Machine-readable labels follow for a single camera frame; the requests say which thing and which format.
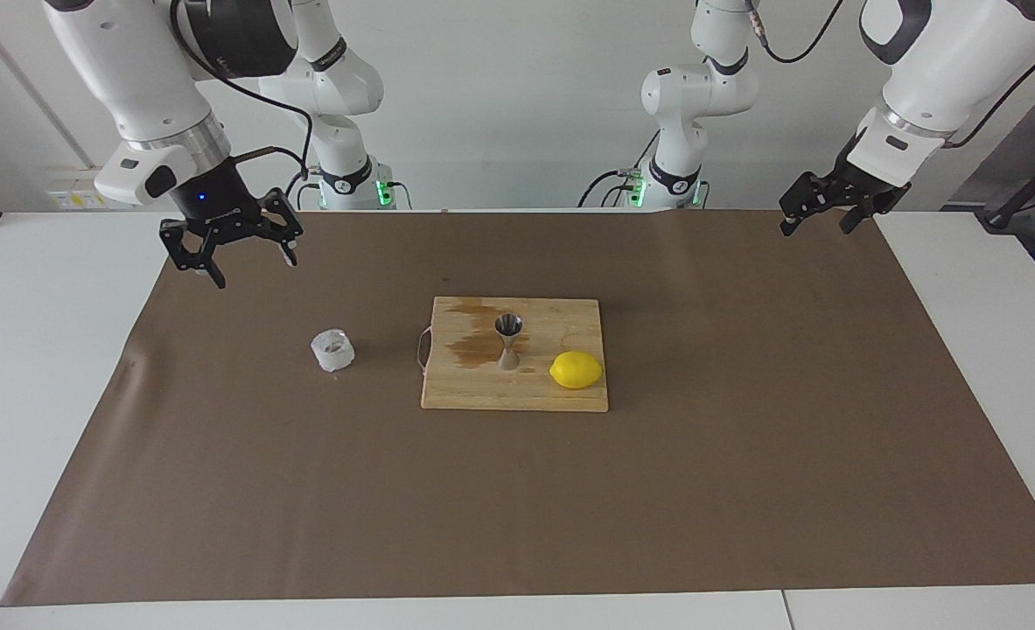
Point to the wooden cutting board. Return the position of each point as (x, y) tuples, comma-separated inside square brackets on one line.
[(465, 389)]

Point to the steel double jigger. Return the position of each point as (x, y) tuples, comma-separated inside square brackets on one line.
[(508, 325)]

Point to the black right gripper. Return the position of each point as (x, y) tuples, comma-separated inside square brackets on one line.
[(215, 201)]

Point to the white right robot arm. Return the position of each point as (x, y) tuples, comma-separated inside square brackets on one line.
[(132, 70)]

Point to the small clear glass cup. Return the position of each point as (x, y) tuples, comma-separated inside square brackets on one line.
[(333, 352)]

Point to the yellow lemon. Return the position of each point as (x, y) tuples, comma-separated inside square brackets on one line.
[(576, 369)]

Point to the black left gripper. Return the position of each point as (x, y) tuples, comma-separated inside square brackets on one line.
[(845, 184)]

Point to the black stand pole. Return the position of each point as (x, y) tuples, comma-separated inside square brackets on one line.
[(998, 214)]

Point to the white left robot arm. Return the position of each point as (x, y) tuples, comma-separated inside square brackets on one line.
[(954, 61)]

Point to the brown paper table mat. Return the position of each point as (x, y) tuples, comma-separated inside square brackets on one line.
[(569, 507)]

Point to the white wall socket panel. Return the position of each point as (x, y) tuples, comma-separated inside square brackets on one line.
[(71, 199)]

